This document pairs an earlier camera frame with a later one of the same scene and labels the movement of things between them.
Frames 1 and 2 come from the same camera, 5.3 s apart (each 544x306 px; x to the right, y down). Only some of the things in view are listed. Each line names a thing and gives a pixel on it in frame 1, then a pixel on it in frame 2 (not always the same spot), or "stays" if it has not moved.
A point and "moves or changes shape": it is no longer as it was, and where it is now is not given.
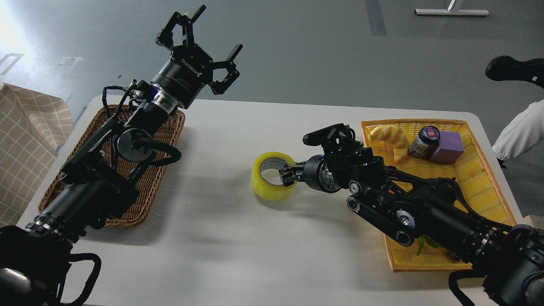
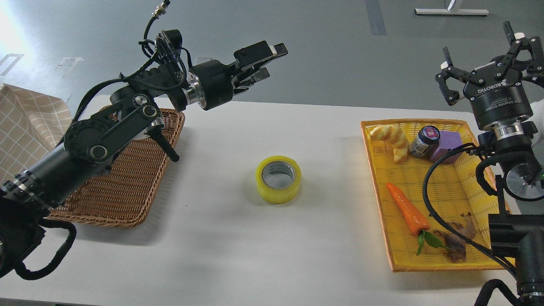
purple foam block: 450,147 stays
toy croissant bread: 393,136 stays
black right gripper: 317,173 -> 495,89
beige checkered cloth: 32,126 stays
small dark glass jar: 425,145 stays
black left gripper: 188,68 -> 211,83
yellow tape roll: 271,192 moves or changes shape
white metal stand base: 449,12 stays
